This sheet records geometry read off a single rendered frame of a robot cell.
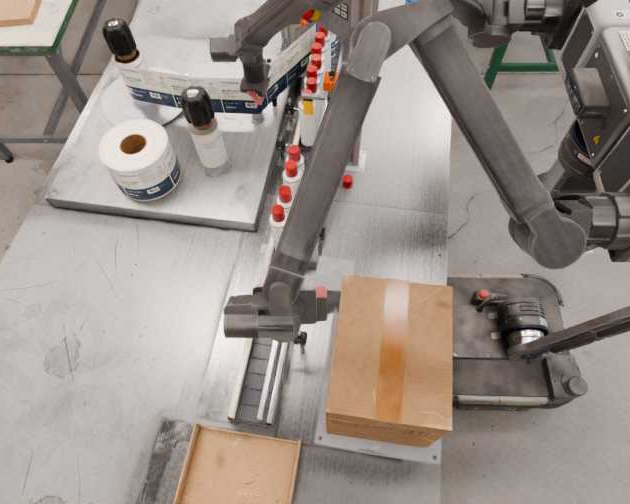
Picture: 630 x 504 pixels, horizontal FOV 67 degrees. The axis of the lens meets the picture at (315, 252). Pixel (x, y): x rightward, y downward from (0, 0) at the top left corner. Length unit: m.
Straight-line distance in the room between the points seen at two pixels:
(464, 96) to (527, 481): 1.75
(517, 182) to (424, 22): 0.26
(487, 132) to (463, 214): 1.87
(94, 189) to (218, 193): 0.39
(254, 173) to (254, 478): 0.87
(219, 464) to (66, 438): 0.39
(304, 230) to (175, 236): 0.84
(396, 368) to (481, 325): 1.06
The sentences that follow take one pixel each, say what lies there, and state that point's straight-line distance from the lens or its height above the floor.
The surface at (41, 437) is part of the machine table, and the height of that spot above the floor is 0.83.
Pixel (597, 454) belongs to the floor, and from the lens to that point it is 2.33.
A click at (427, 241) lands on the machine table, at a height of 0.83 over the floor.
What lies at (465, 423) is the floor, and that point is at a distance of 2.16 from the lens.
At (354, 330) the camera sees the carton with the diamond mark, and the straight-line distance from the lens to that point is 1.00.
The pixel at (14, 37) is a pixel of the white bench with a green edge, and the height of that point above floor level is 0.80.
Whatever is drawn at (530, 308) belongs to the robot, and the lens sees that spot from 1.92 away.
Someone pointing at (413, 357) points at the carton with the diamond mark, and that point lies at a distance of 1.00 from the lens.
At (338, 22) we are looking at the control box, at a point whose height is 1.33.
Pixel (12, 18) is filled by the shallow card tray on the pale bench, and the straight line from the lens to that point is 2.62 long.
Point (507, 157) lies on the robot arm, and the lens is 0.73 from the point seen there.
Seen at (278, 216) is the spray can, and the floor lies 1.08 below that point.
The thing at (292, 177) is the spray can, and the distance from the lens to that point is 1.29.
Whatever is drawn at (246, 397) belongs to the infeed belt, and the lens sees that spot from 1.22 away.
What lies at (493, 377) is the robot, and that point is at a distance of 1.98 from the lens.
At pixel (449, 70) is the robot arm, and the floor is 1.63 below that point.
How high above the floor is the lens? 2.06
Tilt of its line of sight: 61 degrees down
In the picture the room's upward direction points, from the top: 3 degrees counter-clockwise
